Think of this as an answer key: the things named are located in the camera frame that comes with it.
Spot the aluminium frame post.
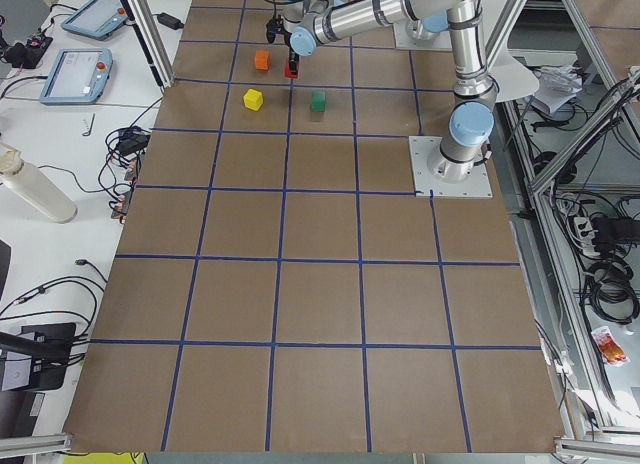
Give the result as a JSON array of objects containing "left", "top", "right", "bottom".
[{"left": 120, "top": 0, "right": 175, "bottom": 89}]

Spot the black power adapter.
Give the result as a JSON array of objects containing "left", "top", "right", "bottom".
[{"left": 156, "top": 12, "right": 184, "bottom": 30}]

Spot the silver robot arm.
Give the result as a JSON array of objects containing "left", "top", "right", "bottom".
[
  {"left": 282, "top": 0, "right": 497, "bottom": 183},
  {"left": 268, "top": 0, "right": 462, "bottom": 55}
]

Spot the red snack packet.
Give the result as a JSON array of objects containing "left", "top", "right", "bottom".
[{"left": 591, "top": 326, "right": 629, "bottom": 366}]

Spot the teach pendant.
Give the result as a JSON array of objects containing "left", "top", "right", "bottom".
[
  {"left": 39, "top": 48, "right": 113, "bottom": 105},
  {"left": 61, "top": 0, "right": 128, "bottom": 41}
]

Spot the green wooden block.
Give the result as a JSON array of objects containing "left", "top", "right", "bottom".
[{"left": 310, "top": 90, "right": 326, "bottom": 113}]

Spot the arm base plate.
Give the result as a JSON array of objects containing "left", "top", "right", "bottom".
[
  {"left": 393, "top": 21, "right": 452, "bottom": 51},
  {"left": 409, "top": 136, "right": 493, "bottom": 199}
]

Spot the crumpled white paper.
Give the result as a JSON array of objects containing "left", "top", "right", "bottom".
[{"left": 531, "top": 64, "right": 582, "bottom": 115}]

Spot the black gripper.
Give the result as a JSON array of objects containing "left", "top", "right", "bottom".
[{"left": 288, "top": 46, "right": 300, "bottom": 67}]

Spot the upper teach pendant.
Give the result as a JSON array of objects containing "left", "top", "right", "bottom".
[{"left": 61, "top": 0, "right": 128, "bottom": 41}]

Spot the red wooden block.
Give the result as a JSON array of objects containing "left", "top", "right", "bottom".
[{"left": 284, "top": 60, "right": 299, "bottom": 79}]

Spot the white power strip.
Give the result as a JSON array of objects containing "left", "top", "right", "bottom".
[{"left": 569, "top": 215, "right": 600, "bottom": 259}]

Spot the orange wooden block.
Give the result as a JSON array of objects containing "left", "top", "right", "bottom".
[{"left": 254, "top": 49, "right": 271, "bottom": 71}]

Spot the white cylinder bottle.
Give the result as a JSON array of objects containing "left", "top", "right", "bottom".
[{"left": 1, "top": 143, "right": 77, "bottom": 223}]

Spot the lower teach pendant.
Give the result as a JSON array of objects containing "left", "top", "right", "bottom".
[{"left": 39, "top": 48, "right": 113, "bottom": 105}]

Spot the allen key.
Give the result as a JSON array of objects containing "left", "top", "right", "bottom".
[{"left": 81, "top": 113, "right": 96, "bottom": 137}]

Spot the yellow wooden block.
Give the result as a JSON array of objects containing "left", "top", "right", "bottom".
[{"left": 243, "top": 88, "right": 264, "bottom": 111}]

